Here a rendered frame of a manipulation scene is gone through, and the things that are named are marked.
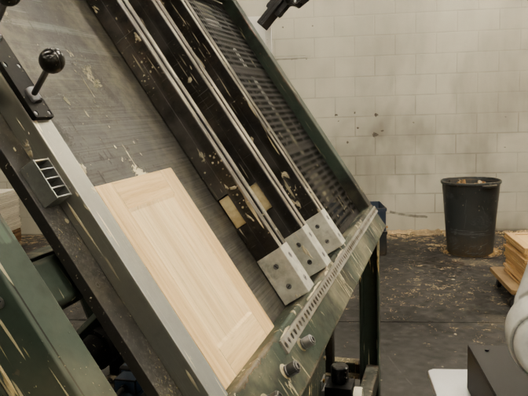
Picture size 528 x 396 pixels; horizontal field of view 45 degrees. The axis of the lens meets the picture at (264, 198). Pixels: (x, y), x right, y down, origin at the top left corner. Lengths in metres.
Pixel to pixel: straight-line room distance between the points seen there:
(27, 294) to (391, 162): 5.95
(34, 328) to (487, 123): 6.17
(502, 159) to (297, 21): 2.48
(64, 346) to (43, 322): 0.04
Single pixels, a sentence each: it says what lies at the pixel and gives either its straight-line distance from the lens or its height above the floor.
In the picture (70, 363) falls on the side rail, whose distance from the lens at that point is 0.81.
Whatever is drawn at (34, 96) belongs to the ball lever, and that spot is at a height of 1.39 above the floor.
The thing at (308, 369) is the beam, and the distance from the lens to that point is 1.35.
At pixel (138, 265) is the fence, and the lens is 1.04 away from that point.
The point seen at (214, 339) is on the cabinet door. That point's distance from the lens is 1.16.
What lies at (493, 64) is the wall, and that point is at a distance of 6.75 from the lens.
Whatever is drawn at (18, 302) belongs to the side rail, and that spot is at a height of 1.14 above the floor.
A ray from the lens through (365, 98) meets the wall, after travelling 6.57.
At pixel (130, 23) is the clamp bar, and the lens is 1.60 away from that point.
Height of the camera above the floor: 1.36
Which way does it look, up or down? 8 degrees down
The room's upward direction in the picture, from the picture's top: 2 degrees counter-clockwise
